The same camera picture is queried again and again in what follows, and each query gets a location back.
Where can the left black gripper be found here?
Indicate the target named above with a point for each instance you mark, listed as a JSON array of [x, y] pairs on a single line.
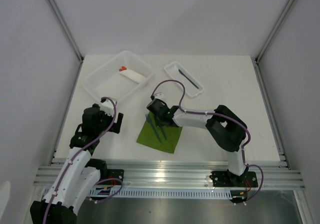
[[116, 125]]

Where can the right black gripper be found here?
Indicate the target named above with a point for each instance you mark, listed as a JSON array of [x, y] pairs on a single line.
[[158, 123]]

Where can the blue plastic spoon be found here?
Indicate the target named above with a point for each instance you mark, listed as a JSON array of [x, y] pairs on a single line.
[[163, 132]]

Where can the blue plastic fork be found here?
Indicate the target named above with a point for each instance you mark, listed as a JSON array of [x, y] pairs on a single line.
[[149, 120]]

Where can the green paper napkin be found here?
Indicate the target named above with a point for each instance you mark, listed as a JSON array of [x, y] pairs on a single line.
[[147, 137]]

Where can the blue plastic knife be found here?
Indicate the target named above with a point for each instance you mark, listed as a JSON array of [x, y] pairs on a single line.
[[184, 75]]

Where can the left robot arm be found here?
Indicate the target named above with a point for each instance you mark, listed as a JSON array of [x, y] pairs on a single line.
[[80, 172]]

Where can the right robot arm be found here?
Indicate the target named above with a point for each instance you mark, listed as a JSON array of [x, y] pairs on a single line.
[[227, 129]]

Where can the orange utensil in roll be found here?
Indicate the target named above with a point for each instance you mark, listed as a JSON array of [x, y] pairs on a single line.
[[123, 68]]

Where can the small white plastic tray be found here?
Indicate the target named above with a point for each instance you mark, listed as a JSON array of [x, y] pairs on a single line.
[[172, 71]]

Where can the large white plastic basket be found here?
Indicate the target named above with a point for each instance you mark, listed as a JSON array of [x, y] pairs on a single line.
[[105, 80]]

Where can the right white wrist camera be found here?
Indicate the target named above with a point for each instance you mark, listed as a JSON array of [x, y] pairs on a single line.
[[158, 95]]

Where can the white slotted cable duct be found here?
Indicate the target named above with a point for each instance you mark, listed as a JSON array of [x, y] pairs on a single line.
[[154, 193]]

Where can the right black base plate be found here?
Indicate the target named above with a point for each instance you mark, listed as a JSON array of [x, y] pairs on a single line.
[[227, 179]]

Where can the aluminium front rail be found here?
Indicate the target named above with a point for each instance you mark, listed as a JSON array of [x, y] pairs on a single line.
[[195, 175]]

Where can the right aluminium frame post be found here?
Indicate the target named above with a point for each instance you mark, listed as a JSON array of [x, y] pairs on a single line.
[[288, 7]]

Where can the aluminium frame post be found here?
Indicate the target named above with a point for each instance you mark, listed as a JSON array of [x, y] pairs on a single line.
[[65, 29], [288, 7]]

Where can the left aluminium frame post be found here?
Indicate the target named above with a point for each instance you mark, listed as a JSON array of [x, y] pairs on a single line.
[[65, 29]]

